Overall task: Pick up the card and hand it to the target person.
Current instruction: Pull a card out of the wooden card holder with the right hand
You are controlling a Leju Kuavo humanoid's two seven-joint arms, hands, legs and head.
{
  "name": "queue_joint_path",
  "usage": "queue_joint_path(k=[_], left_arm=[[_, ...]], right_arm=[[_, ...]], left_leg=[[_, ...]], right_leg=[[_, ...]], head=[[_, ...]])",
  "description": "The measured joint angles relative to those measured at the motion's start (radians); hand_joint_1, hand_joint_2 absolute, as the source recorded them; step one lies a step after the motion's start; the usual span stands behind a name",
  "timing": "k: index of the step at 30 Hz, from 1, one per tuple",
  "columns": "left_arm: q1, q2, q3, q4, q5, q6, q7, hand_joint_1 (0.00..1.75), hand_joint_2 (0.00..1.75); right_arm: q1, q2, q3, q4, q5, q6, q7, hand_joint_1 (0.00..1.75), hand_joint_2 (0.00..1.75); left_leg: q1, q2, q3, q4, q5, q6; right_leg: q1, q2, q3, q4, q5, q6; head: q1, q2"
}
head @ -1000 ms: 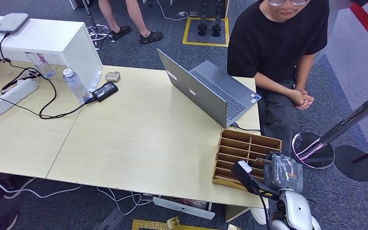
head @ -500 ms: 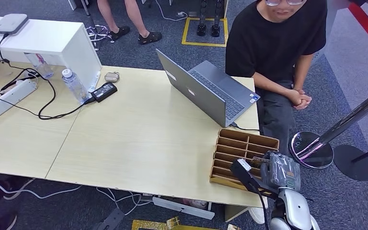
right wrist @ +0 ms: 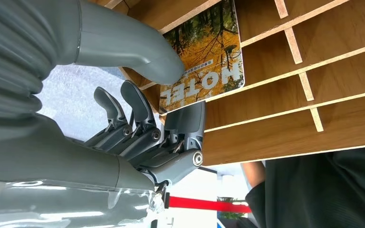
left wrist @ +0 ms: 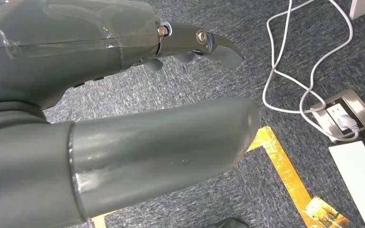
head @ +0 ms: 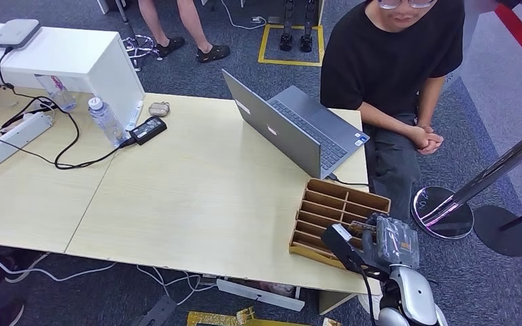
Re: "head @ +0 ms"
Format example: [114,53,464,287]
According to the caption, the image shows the person's left hand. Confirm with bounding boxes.
[417,125,445,157]

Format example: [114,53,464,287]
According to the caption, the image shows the person's right hand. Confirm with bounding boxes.
[406,126,430,150]

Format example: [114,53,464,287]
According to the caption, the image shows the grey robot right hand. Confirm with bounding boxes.
[360,212,421,275]

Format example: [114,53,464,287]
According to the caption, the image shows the wooden card organizer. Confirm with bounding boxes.
[288,178,392,271]

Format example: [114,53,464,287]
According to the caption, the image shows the seated person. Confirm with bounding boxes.
[319,0,467,222]

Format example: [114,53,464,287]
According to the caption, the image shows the standing person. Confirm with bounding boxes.
[137,0,232,64]

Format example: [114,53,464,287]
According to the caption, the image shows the chrome stanchion base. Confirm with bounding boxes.
[411,186,475,240]

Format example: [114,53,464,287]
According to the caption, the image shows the white shoe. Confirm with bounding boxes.
[357,292,384,316]

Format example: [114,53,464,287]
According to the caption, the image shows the chrome stanchion pole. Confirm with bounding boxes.
[420,119,522,227]

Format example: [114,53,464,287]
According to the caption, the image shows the beige desk leg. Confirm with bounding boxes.
[318,290,358,316]

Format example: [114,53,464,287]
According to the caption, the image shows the black stanchion base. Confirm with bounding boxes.
[473,204,522,258]

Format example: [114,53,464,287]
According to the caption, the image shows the grey laptop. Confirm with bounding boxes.
[221,68,372,181]

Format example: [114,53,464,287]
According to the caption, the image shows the white bar under desk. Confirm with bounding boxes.
[216,278,307,312]

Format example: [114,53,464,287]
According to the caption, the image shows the black stand leg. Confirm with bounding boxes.
[279,0,295,52]
[299,0,319,54]

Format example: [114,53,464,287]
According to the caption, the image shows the yellow floor tape square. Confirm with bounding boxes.
[257,23,326,68]

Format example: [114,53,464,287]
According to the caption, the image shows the yellow cardboard piece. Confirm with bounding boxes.
[186,306,316,326]

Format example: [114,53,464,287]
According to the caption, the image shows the black shoe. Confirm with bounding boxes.
[196,43,232,64]
[154,35,186,58]

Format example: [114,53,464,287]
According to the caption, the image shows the beige earbud case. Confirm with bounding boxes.
[147,101,171,118]

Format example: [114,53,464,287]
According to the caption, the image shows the black power adapter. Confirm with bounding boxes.
[128,115,169,146]

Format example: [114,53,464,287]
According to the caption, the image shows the chrome chair base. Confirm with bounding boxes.
[115,0,164,73]

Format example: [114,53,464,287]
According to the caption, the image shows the clear water bottle white cap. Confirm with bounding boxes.
[87,96,128,149]

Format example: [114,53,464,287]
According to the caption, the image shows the white cabinet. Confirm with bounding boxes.
[0,20,146,131]

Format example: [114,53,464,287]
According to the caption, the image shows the clear bottle red label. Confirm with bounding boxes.
[33,73,78,113]

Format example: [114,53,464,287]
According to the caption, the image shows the white power strip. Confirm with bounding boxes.
[0,111,55,173]

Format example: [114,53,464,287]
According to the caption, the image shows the grey router box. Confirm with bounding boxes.
[0,18,42,50]

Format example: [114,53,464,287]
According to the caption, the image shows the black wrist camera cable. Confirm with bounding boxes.
[358,264,380,326]

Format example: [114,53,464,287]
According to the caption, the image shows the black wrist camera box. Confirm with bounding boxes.
[319,223,390,283]

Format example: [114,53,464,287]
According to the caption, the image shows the clear-frame eyeglasses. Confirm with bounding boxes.
[377,0,438,10]

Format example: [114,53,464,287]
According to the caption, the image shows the white cable with plug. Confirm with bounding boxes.
[219,0,268,31]

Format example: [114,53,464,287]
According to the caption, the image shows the tangled white floor cable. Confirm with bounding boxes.
[135,264,218,307]

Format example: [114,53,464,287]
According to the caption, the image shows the black adapter cable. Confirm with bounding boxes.
[0,46,136,171]

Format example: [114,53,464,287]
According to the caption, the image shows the long white floor cable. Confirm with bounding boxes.
[0,253,118,283]

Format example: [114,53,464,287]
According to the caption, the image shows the thin black cable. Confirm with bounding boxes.
[0,130,58,166]

